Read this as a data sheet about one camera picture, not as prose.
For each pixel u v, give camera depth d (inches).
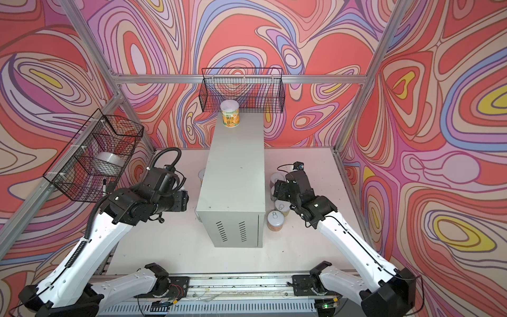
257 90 39.7
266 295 28.3
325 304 28.0
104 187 28.9
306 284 29.1
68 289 14.5
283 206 34.8
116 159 29.0
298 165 26.1
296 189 21.7
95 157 27.1
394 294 14.6
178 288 28.5
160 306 28.2
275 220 33.3
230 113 30.1
